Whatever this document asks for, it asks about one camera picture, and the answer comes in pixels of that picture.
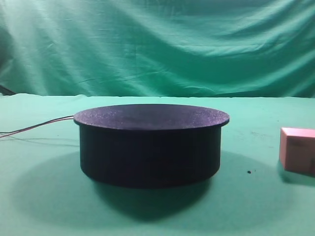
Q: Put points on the black round turntable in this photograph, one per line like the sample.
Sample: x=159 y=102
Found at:
x=150 y=146

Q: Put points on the green cloth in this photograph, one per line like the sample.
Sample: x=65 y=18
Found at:
x=254 y=59

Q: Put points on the pink cube block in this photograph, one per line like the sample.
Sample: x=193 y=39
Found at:
x=297 y=150

